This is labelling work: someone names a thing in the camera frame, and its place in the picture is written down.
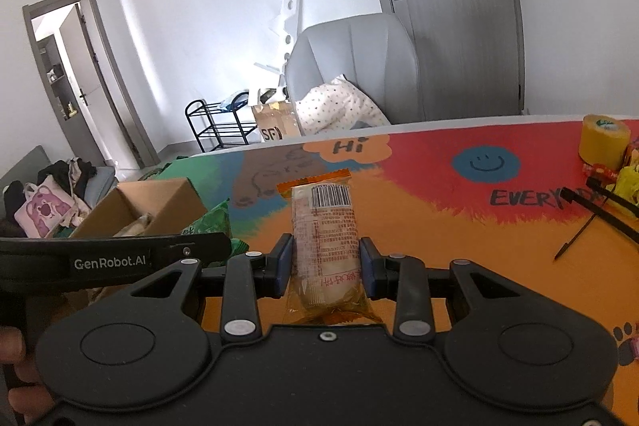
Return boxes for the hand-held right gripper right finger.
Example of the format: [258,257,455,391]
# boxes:
[359,236,556,343]

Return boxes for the green snack packet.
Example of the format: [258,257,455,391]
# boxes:
[181,200,250,263]

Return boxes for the yellow tape roll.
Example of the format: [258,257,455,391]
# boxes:
[578,114,634,170]

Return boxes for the person's left hand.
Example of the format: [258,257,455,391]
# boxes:
[0,326,57,417]

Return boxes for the long white snack packet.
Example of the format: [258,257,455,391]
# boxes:
[112,214,157,237]

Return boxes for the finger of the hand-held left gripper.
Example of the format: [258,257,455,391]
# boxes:
[169,232,231,264]

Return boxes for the printed brown carton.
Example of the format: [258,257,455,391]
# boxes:
[252,101,303,143]

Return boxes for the orange pastry packet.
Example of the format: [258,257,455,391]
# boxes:
[276,171,385,326]

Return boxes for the yellow green wrapper bundle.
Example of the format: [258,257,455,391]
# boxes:
[584,141,639,207]

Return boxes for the grey chair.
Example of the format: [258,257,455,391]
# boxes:
[284,13,420,135]

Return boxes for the black shoe rack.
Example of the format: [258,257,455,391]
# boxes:
[185,99,255,153]

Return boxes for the colourful cartoon table mat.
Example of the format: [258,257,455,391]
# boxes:
[165,115,639,422]

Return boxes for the grey door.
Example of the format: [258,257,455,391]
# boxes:
[355,0,525,122]

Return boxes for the grey sofa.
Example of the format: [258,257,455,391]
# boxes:
[0,145,121,237]

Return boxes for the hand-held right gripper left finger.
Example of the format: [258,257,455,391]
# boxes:
[95,233,295,343]

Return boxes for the white board with holes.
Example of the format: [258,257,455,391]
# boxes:
[252,0,304,102]

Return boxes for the black metal stand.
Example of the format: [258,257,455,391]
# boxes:
[554,176,639,260]

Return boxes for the open interior door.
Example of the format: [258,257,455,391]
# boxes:
[57,4,151,170]

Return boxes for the dark and beige clothes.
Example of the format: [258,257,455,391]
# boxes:
[2,159,101,227]

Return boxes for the pink bear tote bag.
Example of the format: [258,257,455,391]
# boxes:
[14,176,77,238]

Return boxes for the brown cardboard box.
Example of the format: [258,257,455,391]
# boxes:
[60,177,209,309]

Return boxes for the grey shelf unit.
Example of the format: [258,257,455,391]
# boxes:
[37,34,85,122]

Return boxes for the white dotted pillow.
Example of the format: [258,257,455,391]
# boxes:
[294,74,391,137]

